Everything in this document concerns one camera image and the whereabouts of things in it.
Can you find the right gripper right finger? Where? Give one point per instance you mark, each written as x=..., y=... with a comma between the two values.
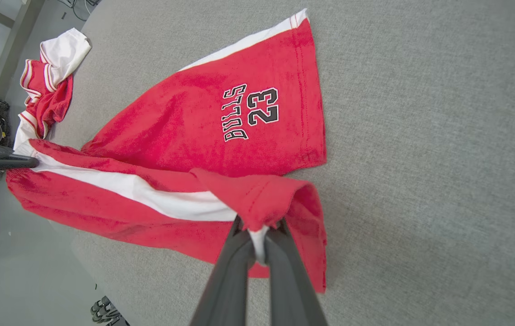
x=291, y=290

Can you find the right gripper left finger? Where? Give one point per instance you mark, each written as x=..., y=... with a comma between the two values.
x=230, y=280

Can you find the red 23 jersey white sleeves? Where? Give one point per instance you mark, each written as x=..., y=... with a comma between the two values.
x=49, y=104

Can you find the red Bulls 23 shorts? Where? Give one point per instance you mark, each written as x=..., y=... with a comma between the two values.
x=185, y=117

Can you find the grey metal frame beams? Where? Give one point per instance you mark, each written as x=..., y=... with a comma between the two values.
x=17, y=40

